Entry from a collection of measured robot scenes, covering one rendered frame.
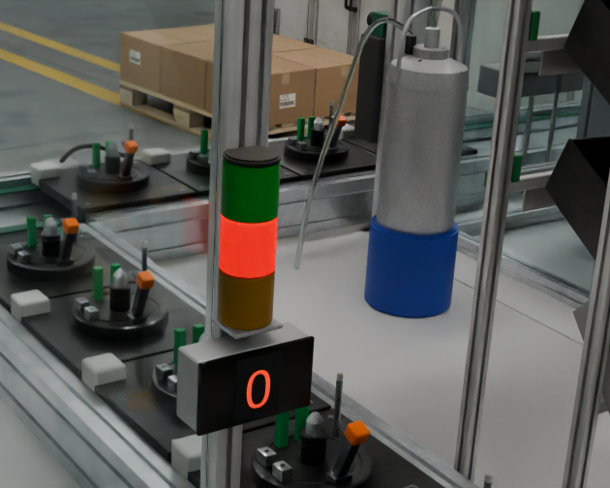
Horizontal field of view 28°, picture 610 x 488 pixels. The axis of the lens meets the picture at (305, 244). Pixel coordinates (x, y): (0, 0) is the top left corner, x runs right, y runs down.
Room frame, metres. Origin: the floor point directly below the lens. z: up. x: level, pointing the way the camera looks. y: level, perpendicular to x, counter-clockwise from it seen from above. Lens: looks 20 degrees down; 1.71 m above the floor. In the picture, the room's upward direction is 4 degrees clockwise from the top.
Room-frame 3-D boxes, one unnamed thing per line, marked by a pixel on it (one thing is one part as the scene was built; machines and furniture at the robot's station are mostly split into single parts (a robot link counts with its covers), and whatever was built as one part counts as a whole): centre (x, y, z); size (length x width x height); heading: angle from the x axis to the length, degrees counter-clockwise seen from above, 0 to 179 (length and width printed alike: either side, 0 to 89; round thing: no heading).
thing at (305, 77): (6.47, 0.40, 0.20); 1.20 x 0.80 x 0.41; 43
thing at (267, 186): (1.00, 0.05, 1.38); 0.05 x 0.05 x 0.05
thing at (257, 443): (1.22, -0.02, 1.01); 0.24 x 0.24 x 0.13; 36
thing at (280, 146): (2.55, -0.01, 1.01); 0.24 x 0.24 x 0.13; 36
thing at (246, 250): (1.00, 0.05, 1.33); 0.05 x 0.05 x 0.05
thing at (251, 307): (1.00, 0.05, 1.28); 0.05 x 0.05 x 0.05
